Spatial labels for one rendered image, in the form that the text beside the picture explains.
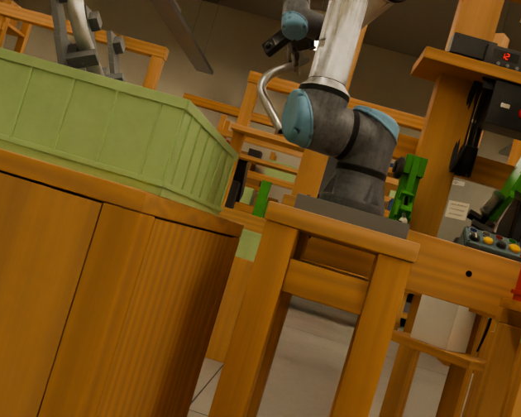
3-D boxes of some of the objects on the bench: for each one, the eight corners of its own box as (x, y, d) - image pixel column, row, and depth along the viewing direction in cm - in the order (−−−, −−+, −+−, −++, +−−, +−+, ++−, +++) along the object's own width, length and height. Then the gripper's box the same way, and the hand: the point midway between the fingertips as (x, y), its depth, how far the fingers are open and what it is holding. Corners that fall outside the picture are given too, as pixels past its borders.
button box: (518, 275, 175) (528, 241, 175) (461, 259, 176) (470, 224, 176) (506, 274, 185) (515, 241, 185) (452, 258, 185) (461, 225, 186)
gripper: (319, 26, 204) (317, 74, 222) (307, 2, 209) (306, 51, 227) (292, 33, 203) (293, 81, 221) (280, 8, 208) (282, 58, 226)
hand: (291, 65), depth 223 cm, fingers closed on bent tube, 3 cm apart
